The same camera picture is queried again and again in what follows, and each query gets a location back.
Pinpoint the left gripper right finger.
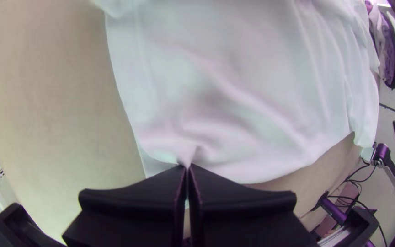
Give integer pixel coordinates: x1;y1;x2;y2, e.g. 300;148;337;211
188;163;319;247

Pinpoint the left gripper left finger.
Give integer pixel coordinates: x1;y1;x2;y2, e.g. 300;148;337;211
62;164;188;247

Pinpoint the white t-shirt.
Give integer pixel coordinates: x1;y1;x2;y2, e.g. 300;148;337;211
91;0;381;184

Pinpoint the heap of clothes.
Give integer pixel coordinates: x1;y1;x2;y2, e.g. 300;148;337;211
364;0;395;91

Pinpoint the black cable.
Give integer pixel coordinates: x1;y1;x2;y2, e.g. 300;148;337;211
342;161;379;184
327;193;389;247

